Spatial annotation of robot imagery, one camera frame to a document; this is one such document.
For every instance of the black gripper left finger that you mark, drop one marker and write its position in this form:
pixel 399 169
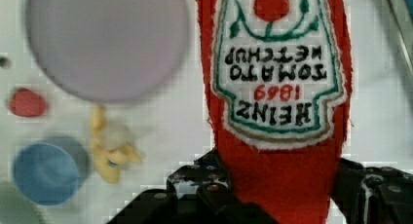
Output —
pixel 201 193

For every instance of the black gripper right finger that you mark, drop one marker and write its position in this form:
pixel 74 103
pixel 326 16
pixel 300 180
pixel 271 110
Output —
pixel 373 195

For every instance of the red plush ketchup bottle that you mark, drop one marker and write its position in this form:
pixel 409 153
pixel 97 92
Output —
pixel 278 82

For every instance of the lilac round plate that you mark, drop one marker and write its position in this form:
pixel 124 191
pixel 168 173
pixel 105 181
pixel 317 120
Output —
pixel 108 50

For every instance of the yellow peeled banana toy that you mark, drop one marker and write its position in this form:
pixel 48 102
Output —
pixel 112 145

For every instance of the blue round bowl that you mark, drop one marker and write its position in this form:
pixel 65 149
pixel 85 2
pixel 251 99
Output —
pixel 51 171

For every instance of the red toy strawberry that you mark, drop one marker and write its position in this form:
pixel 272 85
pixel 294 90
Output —
pixel 27 103

